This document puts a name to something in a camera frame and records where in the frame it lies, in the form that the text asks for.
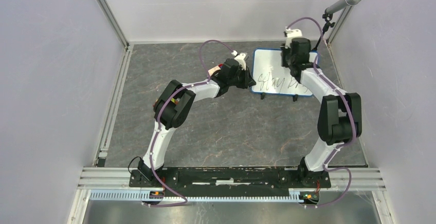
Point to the grey microphone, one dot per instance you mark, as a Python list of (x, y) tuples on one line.
[(339, 5)]

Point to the white cable duct rail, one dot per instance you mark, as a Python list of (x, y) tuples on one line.
[(147, 196)]

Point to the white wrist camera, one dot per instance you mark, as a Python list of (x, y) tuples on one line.
[(291, 34), (240, 58)]

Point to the black microphone stand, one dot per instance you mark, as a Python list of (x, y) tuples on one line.
[(327, 25)]

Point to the blue framed whiteboard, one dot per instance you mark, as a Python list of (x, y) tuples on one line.
[(273, 78)]

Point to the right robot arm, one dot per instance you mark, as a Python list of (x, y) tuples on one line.
[(339, 120)]

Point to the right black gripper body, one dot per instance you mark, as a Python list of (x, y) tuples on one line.
[(287, 58)]

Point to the white red toy block stack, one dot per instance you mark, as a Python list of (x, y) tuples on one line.
[(215, 69)]

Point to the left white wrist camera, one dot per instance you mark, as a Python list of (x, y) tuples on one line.
[(240, 58)]

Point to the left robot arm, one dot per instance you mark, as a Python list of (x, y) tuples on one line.
[(169, 118)]

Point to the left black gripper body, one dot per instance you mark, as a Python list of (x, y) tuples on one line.
[(238, 80)]

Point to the red toy block car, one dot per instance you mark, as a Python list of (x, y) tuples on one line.
[(160, 102)]

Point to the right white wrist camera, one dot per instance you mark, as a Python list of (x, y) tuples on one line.
[(291, 34)]

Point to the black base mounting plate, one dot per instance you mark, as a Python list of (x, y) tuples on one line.
[(229, 181)]

